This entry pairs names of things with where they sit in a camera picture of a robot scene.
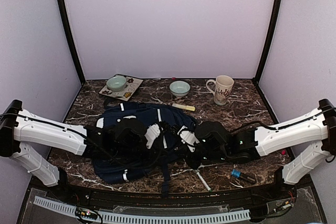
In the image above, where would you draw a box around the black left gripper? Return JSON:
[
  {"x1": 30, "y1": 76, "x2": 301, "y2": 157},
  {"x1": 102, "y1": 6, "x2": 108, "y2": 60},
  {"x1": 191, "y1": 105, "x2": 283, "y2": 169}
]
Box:
[{"x1": 113, "y1": 141, "x2": 170, "y2": 169}]

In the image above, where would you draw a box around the navy blue student backpack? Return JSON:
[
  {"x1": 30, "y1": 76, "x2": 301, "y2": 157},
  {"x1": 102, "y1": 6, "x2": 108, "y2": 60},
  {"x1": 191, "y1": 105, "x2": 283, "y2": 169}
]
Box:
[{"x1": 91, "y1": 102, "x2": 198, "y2": 197}]

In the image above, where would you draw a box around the pale yellow highlighter marker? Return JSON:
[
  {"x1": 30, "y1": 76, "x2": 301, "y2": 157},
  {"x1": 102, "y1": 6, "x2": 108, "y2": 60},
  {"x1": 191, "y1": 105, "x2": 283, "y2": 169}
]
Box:
[{"x1": 172, "y1": 103, "x2": 196, "y2": 112}]

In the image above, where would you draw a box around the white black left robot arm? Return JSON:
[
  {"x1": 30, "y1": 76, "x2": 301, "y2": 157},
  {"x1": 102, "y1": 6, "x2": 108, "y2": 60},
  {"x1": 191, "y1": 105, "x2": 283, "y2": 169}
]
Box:
[{"x1": 1, "y1": 100, "x2": 188, "y2": 201}]

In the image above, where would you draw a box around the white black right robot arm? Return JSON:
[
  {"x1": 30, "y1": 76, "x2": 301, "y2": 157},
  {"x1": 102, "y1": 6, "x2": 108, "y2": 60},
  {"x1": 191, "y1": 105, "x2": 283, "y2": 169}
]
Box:
[{"x1": 173, "y1": 99, "x2": 335, "y2": 200}]

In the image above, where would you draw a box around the white pen with green tip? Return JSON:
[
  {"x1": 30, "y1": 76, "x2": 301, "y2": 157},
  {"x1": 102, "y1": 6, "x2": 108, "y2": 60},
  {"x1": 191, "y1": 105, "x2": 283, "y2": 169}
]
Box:
[{"x1": 194, "y1": 170, "x2": 212, "y2": 192}]

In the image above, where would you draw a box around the black marker with blue cap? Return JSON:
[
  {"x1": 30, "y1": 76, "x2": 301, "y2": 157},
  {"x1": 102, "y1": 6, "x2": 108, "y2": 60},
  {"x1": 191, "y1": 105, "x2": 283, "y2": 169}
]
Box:
[{"x1": 231, "y1": 169, "x2": 256, "y2": 184}]

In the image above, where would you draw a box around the patterned square coaster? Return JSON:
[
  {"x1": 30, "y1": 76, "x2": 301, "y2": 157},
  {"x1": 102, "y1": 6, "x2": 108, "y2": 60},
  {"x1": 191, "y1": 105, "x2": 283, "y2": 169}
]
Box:
[{"x1": 99, "y1": 74, "x2": 143, "y2": 101}]

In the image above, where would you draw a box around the light green ceramic bowl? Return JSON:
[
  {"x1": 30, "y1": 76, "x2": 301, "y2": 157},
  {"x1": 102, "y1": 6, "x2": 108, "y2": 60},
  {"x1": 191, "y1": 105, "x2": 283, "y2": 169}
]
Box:
[{"x1": 169, "y1": 81, "x2": 191, "y2": 97}]

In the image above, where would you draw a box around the cream ceramic mug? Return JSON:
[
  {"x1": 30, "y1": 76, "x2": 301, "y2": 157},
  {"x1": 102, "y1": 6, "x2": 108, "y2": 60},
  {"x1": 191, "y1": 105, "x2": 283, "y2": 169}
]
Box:
[{"x1": 206, "y1": 75, "x2": 235, "y2": 105}]

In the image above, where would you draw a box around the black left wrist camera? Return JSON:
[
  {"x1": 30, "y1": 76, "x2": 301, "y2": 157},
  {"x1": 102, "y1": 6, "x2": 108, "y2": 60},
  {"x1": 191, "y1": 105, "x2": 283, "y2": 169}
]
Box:
[{"x1": 113, "y1": 118, "x2": 147, "y2": 142}]

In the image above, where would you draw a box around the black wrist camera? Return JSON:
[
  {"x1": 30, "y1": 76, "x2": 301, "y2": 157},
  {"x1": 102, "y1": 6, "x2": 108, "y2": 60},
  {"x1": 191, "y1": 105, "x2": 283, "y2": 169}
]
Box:
[
  {"x1": 194, "y1": 121, "x2": 232, "y2": 151},
  {"x1": 113, "y1": 118, "x2": 147, "y2": 142}
]

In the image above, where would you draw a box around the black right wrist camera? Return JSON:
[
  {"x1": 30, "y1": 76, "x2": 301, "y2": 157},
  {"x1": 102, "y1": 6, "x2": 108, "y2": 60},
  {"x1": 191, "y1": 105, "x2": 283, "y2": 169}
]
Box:
[{"x1": 194, "y1": 121, "x2": 232, "y2": 151}]

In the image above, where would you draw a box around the white slotted cable duct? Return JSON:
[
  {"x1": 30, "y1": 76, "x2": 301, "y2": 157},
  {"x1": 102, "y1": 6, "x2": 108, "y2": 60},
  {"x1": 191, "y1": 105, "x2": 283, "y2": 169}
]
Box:
[{"x1": 33, "y1": 196, "x2": 251, "y2": 223}]

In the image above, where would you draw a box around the black front rail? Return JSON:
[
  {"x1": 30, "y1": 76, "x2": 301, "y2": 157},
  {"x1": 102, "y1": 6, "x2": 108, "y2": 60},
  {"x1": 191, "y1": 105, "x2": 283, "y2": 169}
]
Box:
[{"x1": 23, "y1": 171, "x2": 312, "y2": 209}]

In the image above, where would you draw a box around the black left frame post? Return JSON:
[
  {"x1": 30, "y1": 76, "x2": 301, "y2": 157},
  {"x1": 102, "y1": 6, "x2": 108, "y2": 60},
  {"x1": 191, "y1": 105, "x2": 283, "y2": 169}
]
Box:
[{"x1": 57, "y1": 0, "x2": 86, "y2": 85}]

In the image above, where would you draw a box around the black frame post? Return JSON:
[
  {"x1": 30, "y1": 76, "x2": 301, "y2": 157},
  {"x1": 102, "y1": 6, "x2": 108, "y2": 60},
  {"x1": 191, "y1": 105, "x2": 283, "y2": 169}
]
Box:
[
  {"x1": 253, "y1": 0, "x2": 281, "y2": 86},
  {"x1": 57, "y1": 0, "x2": 86, "y2": 85}
]

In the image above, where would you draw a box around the black right frame post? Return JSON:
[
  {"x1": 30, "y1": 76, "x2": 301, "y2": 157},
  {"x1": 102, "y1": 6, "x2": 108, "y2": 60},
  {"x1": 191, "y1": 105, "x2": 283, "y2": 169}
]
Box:
[{"x1": 253, "y1": 0, "x2": 281, "y2": 86}]

